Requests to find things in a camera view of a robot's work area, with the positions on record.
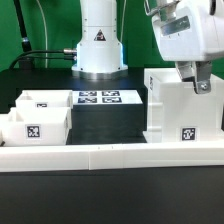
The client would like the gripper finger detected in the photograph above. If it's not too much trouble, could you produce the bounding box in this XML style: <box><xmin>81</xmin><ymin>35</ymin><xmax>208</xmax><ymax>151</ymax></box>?
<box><xmin>195</xmin><ymin>61</ymin><xmax>212</xmax><ymax>94</ymax></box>
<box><xmin>175</xmin><ymin>61</ymin><xmax>195</xmax><ymax>82</ymax></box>

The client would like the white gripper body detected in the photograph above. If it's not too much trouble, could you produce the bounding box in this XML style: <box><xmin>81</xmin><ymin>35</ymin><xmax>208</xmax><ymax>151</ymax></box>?
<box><xmin>144</xmin><ymin>0</ymin><xmax>224</xmax><ymax>62</ymax></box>

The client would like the white drawer cabinet frame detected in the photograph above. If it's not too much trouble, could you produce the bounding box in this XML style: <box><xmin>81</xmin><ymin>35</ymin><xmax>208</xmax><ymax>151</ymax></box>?
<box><xmin>143</xmin><ymin>68</ymin><xmax>224</xmax><ymax>143</ymax></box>

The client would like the white front drawer box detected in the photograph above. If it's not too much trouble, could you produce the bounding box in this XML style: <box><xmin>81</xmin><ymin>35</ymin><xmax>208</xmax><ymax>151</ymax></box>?
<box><xmin>0</xmin><ymin>107</ymin><xmax>72</xmax><ymax>147</ymax></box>

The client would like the white drawer box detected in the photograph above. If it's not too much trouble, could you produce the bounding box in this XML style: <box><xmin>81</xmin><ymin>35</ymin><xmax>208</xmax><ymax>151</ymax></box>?
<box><xmin>0</xmin><ymin>107</ymin><xmax>72</xmax><ymax>147</ymax></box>
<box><xmin>15</xmin><ymin>90</ymin><xmax>73</xmax><ymax>108</ymax></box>

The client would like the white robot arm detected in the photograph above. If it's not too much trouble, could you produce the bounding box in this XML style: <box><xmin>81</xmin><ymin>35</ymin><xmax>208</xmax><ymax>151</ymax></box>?
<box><xmin>72</xmin><ymin>0</ymin><xmax>224</xmax><ymax>94</ymax></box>

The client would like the white rear drawer box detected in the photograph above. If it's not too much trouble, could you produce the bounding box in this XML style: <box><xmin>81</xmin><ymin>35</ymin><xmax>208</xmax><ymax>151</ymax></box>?
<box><xmin>15</xmin><ymin>90</ymin><xmax>73</xmax><ymax>108</ymax></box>

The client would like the white U-shaped boundary fence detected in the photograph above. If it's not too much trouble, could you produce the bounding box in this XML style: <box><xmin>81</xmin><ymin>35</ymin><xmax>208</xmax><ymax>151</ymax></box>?
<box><xmin>0</xmin><ymin>141</ymin><xmax>224</xmax><ymax>173</ymax></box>

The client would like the white marker sheet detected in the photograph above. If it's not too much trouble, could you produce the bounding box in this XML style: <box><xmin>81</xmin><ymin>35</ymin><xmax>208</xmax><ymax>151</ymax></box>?
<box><xmin>73</xmin><ymin>90</ymin><xmax>142</xmax><ymax>105</ymax></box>

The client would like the black pole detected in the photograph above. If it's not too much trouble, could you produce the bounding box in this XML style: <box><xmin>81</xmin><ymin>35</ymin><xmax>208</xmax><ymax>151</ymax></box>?
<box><xmin>13</xmin><ymin>0</ymin><xmax>32</xmax><ymax>52</ymax></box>

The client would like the black cable with connector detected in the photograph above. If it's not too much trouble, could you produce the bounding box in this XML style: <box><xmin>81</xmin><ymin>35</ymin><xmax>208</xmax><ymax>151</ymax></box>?
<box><xmin>8</xmin><ymin>47</ymin><xmax>78</xmax><ymax>70</ymax></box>

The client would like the white thin cable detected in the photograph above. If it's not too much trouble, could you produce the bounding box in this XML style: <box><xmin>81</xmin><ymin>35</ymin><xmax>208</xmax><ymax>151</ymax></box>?
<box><xmin>35</xmin><ymin>0</ymin><xmax>49</xmax><ymax>69</ymax></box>

